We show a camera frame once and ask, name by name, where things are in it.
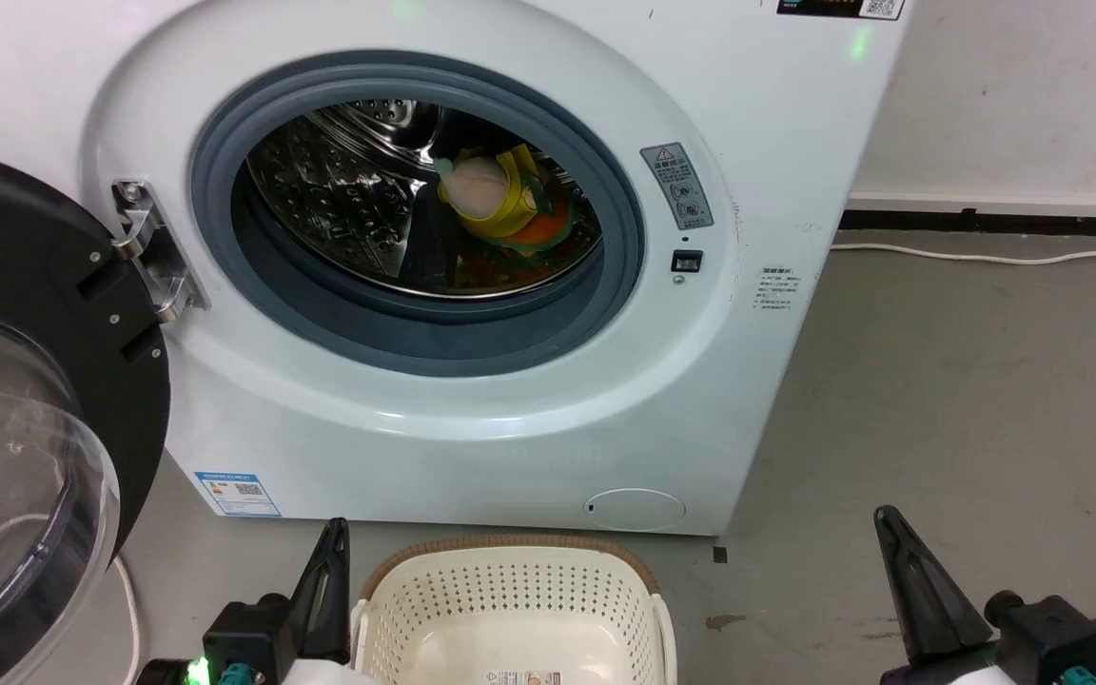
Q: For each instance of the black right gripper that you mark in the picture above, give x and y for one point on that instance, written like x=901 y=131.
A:
x=1057 y=647

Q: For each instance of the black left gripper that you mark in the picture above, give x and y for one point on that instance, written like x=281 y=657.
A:
x=245 y=642

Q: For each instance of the cream perforated laundry basket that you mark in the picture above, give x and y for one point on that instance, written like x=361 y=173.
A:
x=510 y=590

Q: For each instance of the paper label in basket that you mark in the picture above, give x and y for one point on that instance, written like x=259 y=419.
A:
x=522 y=677

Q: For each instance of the white front-load washing machine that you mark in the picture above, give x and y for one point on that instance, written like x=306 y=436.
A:
x=510 y=447

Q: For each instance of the yellow and pink plush toy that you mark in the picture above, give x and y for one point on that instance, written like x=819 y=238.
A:
x=508 y=207

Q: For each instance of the orange and green plush toy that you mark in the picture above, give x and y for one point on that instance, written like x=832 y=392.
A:
x=550 y=228

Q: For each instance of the blue energy label sticker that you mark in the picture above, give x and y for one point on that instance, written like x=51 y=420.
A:
x=238 y=494

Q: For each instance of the grey rubber door gasket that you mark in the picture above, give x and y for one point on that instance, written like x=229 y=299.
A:
x=415 y=333

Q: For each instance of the round white filter cover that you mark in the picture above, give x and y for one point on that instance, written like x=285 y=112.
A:
x=635 y=510

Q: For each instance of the black and white baseboard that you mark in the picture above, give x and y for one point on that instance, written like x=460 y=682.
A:
x=986 y=223

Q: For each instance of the metal door hinge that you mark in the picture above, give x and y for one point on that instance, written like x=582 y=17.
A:
x=153 y=252

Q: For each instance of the stainless steel washer drum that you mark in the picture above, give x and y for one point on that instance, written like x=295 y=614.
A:
x=339 y=190

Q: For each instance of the black door latch slot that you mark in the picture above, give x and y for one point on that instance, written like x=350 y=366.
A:
x=687 y=261

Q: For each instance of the black washer door with glass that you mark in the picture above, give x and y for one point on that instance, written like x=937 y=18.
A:
x=34 y=238

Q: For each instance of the grey warning sticker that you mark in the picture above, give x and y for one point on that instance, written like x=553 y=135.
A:
x=677 y=185

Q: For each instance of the black panel sticker with QR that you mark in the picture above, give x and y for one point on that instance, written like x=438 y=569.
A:
x=838 y=7

